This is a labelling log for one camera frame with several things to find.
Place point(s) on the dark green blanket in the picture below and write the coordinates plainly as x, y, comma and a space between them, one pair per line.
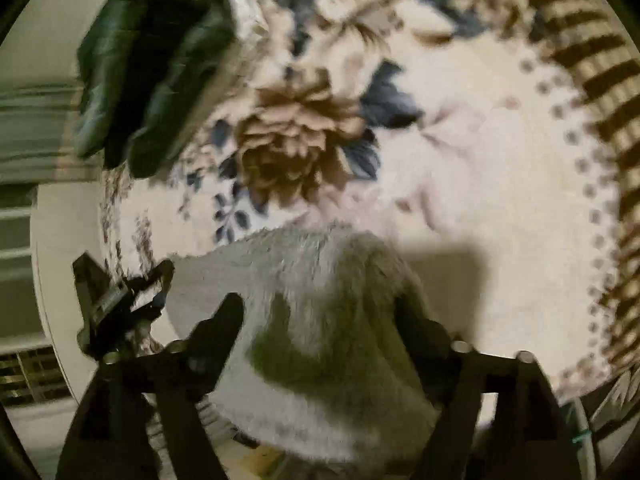
160, 60

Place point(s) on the grey striped curtain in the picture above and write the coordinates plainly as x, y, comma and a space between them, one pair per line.
35, 130

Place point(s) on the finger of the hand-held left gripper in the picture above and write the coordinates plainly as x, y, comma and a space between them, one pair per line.
147, 310
155, 276

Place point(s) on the grey fluffy pants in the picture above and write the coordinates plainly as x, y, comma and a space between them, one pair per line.
325, 285

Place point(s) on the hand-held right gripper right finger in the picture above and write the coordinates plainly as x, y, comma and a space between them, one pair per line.
425, 340

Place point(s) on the brown checked blanket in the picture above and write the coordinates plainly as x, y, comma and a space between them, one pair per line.
600, 85

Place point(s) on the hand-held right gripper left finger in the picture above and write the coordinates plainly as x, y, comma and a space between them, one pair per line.
225, 325

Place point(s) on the floral bed blanket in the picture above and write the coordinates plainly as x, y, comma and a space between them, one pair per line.
475, 160

